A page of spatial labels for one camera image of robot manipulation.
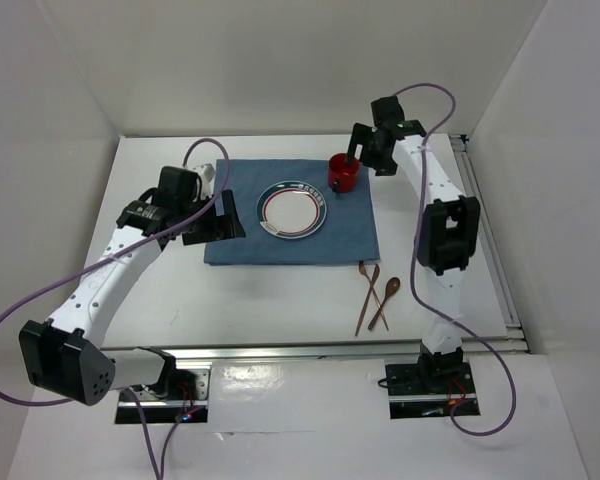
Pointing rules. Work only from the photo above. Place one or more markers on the aluminium rail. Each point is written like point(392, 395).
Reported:
point(515, 333)
point(351, 350)

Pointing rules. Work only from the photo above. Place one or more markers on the aluminium rail right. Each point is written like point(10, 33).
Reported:
point(515, 333)

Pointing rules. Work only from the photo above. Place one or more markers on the red mug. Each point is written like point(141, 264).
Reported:
point(342, 173)

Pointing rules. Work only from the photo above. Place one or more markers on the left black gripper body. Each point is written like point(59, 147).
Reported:
point(209, 221)

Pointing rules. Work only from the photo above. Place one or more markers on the aluminium rail front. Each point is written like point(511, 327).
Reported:
point(351, 350)

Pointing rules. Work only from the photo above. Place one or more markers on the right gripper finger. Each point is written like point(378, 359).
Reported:
point(385, 169)
point(361, 145)

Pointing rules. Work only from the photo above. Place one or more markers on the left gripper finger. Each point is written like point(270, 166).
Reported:
point(231, 226)
point(201, 237)

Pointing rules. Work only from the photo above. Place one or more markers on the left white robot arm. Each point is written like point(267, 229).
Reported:
point(63, 354)

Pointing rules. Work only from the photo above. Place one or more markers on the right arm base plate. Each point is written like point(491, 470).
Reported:
point(411, 395)

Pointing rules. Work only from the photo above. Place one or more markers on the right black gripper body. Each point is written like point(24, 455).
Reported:
point(371, 154)

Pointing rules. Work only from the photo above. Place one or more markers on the copper spoon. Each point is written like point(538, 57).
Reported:
point(391, 288)

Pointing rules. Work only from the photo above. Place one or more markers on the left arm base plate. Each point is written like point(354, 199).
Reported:
point(187, 399)

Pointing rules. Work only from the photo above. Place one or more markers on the white plate green red rim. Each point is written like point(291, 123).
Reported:
point(291, 210)

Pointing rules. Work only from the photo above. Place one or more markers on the blue cloth placemat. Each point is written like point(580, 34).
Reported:
point(345, 233)

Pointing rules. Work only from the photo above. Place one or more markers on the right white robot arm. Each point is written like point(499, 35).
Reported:
point(446, 234)

